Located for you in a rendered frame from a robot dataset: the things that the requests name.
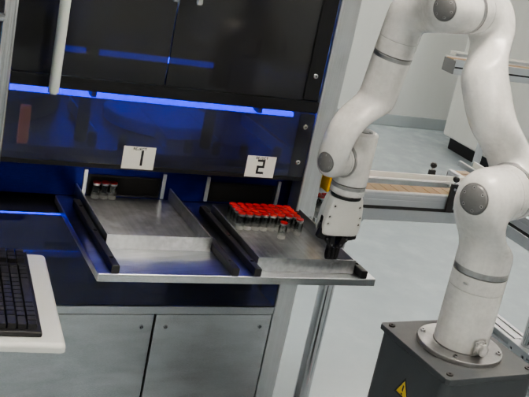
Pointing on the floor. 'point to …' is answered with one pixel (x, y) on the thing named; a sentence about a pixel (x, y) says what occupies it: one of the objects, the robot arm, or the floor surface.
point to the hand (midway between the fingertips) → (331, 253)
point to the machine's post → (309, 183)
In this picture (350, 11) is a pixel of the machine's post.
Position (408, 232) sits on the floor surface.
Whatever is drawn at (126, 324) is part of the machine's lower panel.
